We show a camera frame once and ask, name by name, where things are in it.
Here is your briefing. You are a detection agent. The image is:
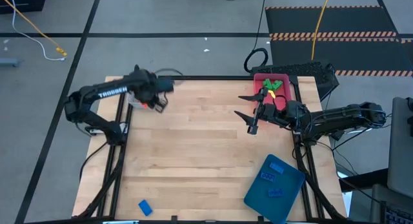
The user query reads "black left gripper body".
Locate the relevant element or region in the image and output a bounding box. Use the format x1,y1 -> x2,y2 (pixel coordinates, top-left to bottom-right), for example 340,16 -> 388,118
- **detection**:
130,76 -> 175,104

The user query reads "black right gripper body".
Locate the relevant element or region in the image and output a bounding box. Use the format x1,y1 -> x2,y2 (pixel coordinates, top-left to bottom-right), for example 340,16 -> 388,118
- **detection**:
247,88 -> 287,134

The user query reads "pink translucent plastic bin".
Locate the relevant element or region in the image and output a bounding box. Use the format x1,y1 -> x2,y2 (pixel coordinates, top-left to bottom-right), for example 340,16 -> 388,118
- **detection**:
253,72 -> 293,121

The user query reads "blue plastic tray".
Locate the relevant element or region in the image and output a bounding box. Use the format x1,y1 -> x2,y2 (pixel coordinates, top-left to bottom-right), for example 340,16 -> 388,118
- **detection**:
243,153 -> 307,224

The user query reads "black hazard-striped floor mat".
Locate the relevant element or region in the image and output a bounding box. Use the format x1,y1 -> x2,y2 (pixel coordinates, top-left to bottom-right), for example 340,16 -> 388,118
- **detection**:
264,5 -> 398,38
269,37 -> 413,77

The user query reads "black desk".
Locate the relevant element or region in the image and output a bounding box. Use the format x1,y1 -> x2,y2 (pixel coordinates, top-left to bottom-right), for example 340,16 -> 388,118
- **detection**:
338,167 -> 390,193

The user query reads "grey laptop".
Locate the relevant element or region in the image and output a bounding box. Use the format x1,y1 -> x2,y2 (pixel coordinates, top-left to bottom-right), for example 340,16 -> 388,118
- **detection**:
386,96 -> 413,199

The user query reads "grey metal foot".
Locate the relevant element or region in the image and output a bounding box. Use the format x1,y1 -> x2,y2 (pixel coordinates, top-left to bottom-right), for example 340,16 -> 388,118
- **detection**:
0,57 -> 21,68

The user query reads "black box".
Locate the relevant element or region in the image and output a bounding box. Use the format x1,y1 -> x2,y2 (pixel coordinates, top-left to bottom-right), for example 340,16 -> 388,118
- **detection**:
0,0 -> 46,15

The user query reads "black keyboard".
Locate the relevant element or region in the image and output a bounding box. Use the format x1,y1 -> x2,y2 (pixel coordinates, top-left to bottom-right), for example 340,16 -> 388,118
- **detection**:
383,206 -> 413,224

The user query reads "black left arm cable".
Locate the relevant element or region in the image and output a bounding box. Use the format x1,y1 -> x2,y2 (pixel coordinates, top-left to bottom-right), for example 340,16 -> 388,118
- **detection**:
154,67 -> 184,86

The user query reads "long black hanging cable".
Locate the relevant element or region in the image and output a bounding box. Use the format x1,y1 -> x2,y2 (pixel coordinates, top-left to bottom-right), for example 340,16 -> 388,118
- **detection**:
243,0 -> 270,74

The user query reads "black base cable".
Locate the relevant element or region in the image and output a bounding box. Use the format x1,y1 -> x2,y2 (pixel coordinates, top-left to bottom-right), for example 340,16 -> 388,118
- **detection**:
79,140 -> 109,183

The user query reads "long yellow hanging cable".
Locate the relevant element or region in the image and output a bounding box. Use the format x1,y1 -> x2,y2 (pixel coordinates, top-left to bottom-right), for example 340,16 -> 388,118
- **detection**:
311,0 -> 332,61

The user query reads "yellow cable with plug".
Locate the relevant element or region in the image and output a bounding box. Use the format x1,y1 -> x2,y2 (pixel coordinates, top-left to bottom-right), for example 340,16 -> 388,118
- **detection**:
0,0 -> 68,57

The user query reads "white cable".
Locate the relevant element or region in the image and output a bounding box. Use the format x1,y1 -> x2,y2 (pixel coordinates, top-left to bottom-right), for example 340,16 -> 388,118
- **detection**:
8,0 -> 68,62

